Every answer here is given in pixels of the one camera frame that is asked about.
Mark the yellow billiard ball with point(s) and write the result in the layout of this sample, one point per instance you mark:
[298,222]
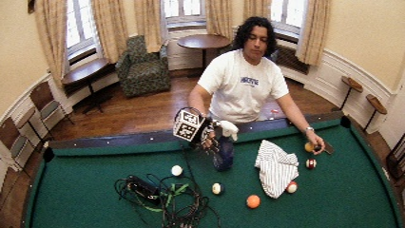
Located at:
[308,147]

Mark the blue and white soft toy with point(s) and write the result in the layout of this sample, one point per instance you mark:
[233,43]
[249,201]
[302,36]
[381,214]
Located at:
[224,151]

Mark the small brown block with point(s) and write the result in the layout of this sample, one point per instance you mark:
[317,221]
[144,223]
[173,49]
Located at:
[328,147]

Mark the red striped billiard ball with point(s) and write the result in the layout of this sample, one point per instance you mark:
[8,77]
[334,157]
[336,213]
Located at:
[310,163]

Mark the silver wristwatch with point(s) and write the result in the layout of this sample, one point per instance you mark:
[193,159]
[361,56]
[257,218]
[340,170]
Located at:
[309,129]

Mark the white marker cube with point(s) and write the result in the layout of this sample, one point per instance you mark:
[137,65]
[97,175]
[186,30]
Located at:
[186,125]

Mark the white cue ball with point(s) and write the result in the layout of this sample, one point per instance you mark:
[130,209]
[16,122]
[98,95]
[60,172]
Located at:
[176,170]

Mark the striped white cloth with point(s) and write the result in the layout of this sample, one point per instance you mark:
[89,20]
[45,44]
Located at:
[276,169]

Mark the red and white billiard ball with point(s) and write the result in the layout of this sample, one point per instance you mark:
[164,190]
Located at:
[290,187]

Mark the the person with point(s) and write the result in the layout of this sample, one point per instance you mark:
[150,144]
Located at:
[240,95]

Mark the dark wooden rack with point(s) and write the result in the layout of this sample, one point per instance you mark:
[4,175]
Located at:
[396,158]

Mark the orange billiard ball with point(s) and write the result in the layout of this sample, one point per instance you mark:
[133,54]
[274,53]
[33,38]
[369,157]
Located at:
[253,201]

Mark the black electronics box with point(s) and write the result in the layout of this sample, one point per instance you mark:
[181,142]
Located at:
[142,189]

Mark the green patterned armchair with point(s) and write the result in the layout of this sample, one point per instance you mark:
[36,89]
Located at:
[142,68]

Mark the brown radiator grille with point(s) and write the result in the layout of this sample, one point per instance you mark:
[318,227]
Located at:
[292,59]

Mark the round wooden table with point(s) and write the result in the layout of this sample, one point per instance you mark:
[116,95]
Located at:
[204,41]

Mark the beige curtain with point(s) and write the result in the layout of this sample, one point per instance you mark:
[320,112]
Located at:
[51,38]
[110,30]
[313,31]
[256,9]
[148,25]
[218,19]

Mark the wooden window side table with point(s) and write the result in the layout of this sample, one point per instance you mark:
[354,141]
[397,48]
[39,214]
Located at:
[86,71]

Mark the wooden chair with grey seat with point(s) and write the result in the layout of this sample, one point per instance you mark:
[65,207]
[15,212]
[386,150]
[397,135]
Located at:
[47,104]
[15,141]

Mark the window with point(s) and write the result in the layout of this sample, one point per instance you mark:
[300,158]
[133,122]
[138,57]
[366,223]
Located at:
[80,25]
[286,15]
[184,11]

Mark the small wooden wall table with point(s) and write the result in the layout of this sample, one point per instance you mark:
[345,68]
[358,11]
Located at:
[352,85]
[374,105]

